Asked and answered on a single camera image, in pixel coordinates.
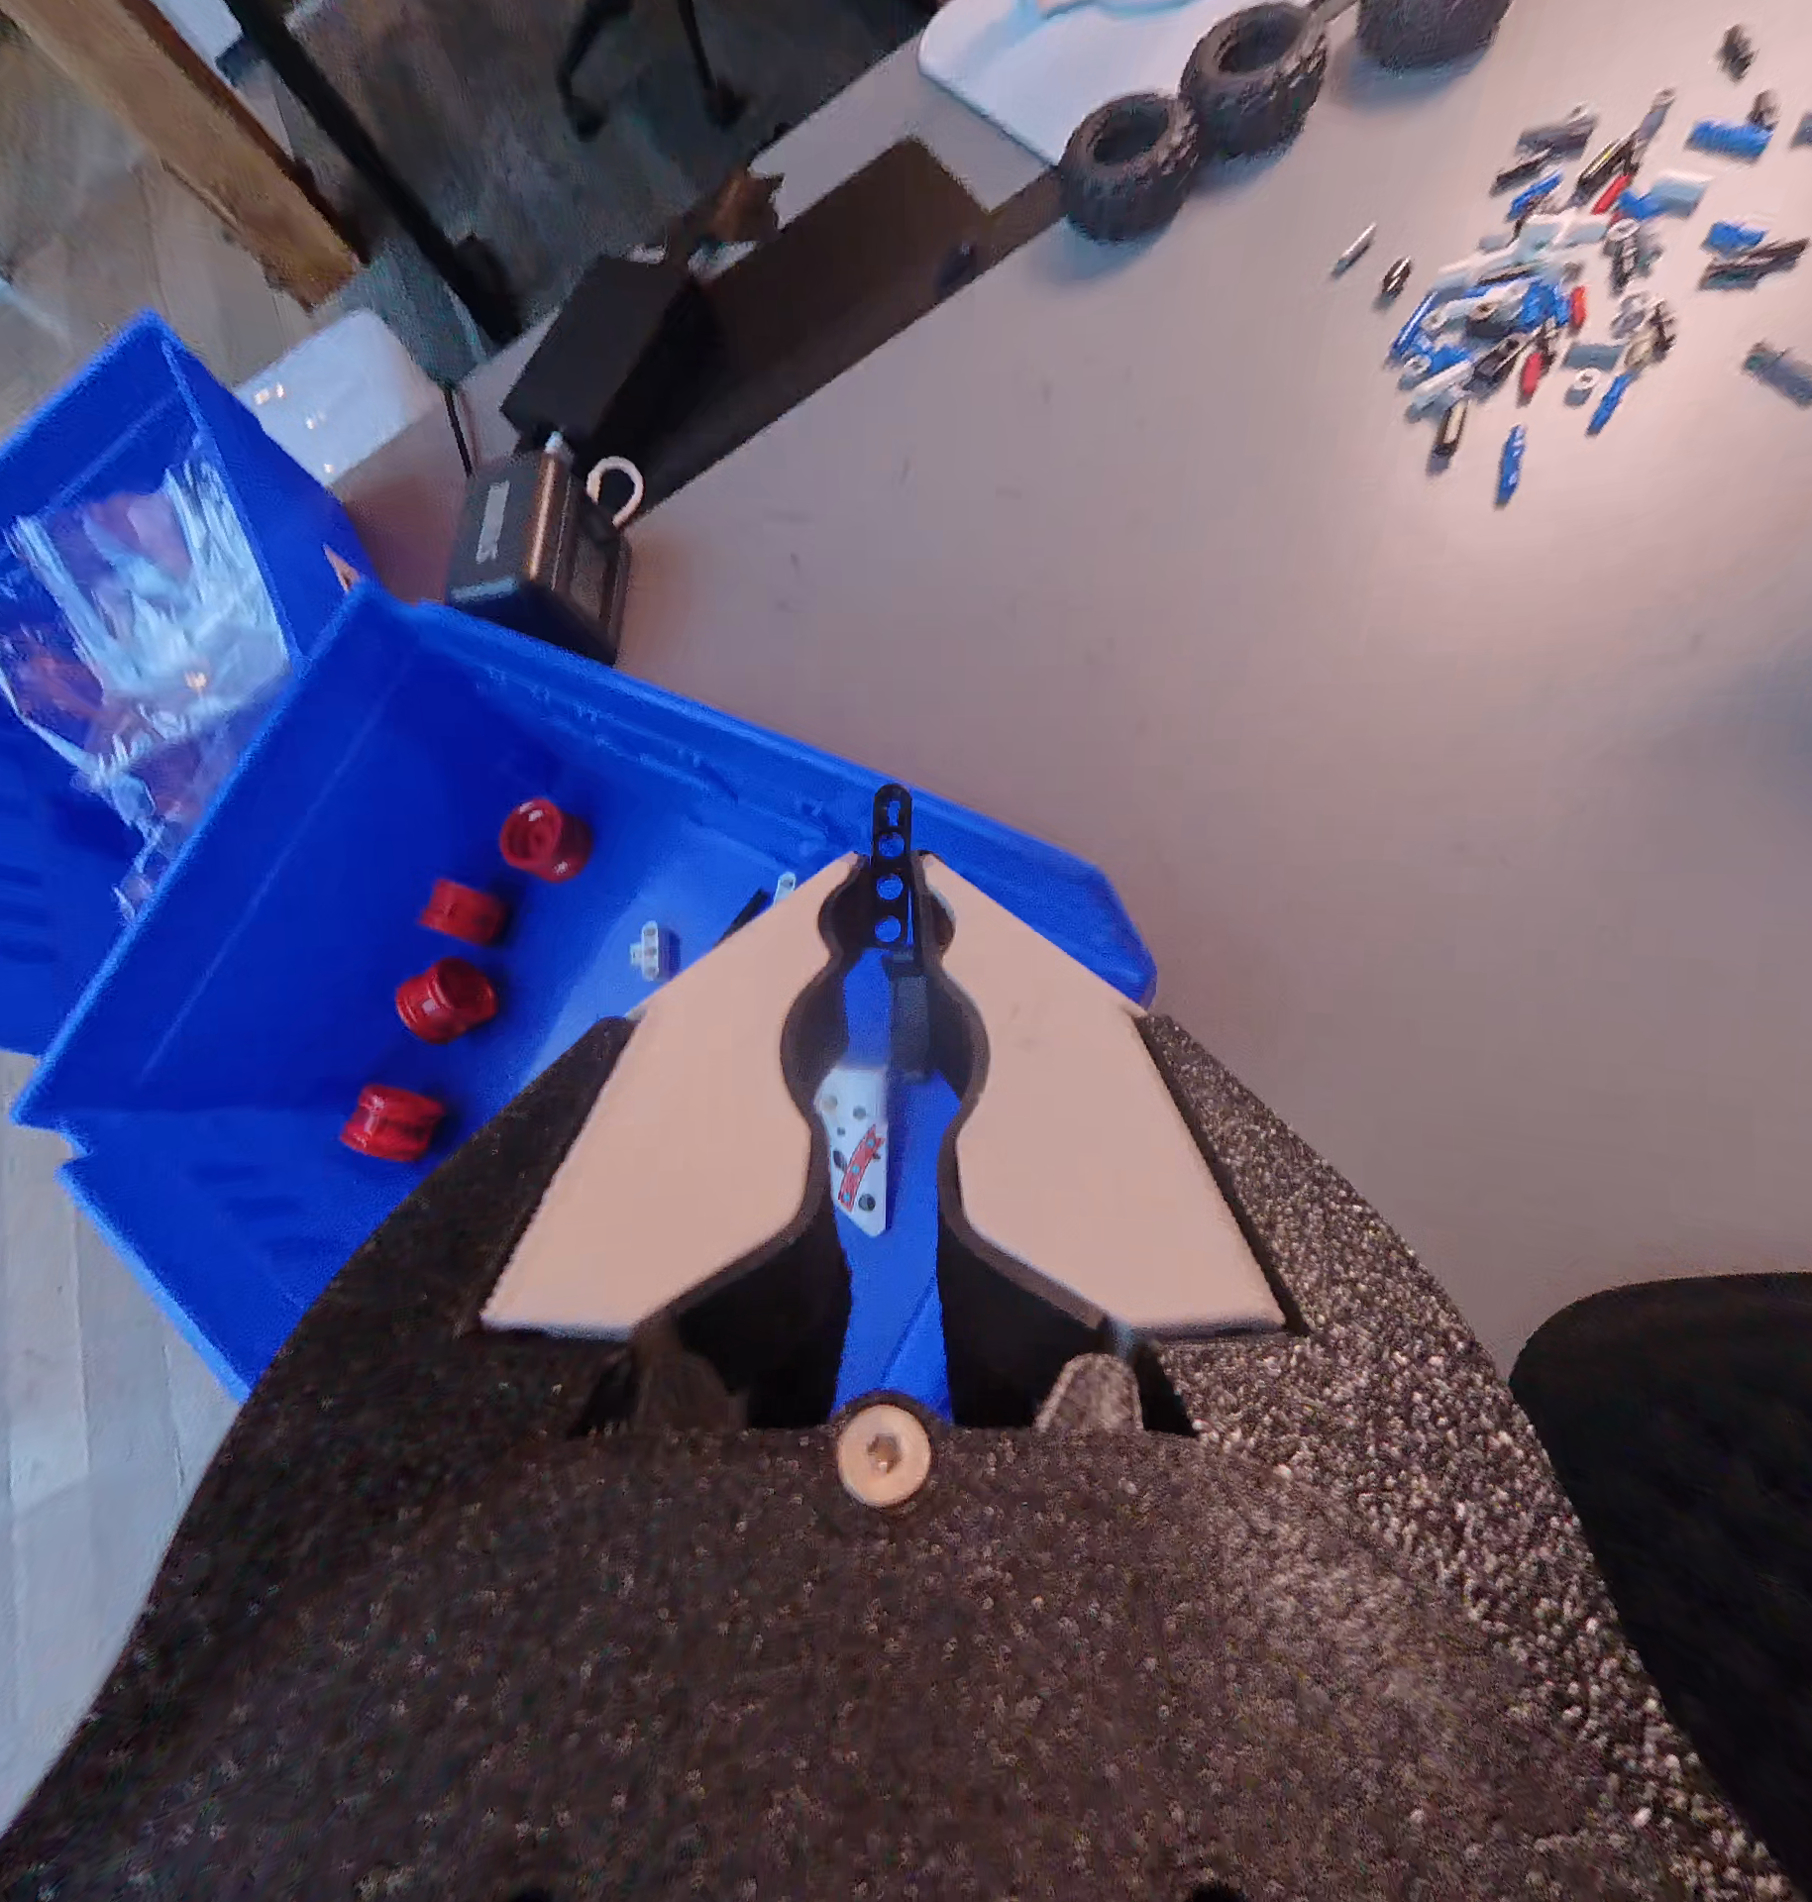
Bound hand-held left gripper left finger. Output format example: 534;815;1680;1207
485;856;862;1345

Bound blue plastic storage bin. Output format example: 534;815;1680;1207
0;313;373;1058
16;590;1160;1400

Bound black Lego beam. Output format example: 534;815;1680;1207
801;781;984;1420

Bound grey desk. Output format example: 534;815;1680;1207
336;0;1812;1400

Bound wooden beam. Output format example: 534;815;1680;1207
0;0;364;313

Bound clear plastic bag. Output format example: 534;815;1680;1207
0;447;327;894

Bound white cable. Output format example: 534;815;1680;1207
564;447;657;530

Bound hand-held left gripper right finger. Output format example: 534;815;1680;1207
913;863;1287;1345

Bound pile of small brick parts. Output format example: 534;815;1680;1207
1330;24;1812;508

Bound small black display device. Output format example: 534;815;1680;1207
447;447;647;664

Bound black power adapter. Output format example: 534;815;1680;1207
499;243;737;463

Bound black flat plate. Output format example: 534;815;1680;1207
627;135;1074;508

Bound white paper sheet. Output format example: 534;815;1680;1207
923;0;1384;167

